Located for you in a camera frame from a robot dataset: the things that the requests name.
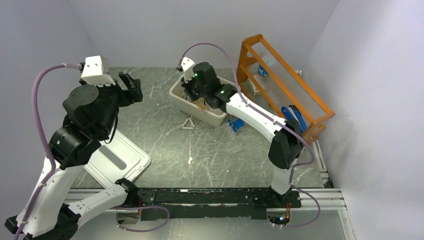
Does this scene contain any blue white cup on shelf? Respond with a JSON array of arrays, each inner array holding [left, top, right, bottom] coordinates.
[[257, 65, 269, 77]]

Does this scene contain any white clay triangle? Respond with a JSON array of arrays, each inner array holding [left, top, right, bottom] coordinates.
[[181, 117, 195, 130]]

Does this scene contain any white box on shelf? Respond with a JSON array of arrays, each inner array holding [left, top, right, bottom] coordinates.
[[247, 79, 261, 96]]

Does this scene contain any beige plastic bin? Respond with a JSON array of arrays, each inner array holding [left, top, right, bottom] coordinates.
[[169, 75, 228, 128]]

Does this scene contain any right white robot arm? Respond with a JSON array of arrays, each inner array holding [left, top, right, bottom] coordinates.
[[179, 57, 303, 207]]

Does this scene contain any clear test tube rack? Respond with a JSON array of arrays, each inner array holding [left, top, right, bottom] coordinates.
[[214, 124, 243, 154]]

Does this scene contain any white bin lid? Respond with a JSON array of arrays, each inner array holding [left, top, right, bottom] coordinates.
[[84, 130, 151, 188]]

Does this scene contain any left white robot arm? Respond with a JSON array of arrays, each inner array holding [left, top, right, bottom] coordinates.
[[4, 72, 143, 240]]

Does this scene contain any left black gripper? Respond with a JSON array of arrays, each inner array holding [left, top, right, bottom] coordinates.
[[81, 70, 143, 135]]

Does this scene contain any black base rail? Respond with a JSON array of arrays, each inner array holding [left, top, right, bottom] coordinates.
[[119, 187, 302, 221]]

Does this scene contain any blue plastic scoop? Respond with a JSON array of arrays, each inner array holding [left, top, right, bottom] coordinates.
[[232, 118, 245, 130]]

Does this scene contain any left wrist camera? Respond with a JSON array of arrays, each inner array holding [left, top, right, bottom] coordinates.
[[81, 55, 116, 86]]

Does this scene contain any orange wooden shelf rack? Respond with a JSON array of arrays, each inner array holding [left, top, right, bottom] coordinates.
[[236, 34, 335, 144]]

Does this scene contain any blue folder on shelf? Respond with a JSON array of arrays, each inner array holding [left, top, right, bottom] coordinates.
[[281, 105, 307, 133]]

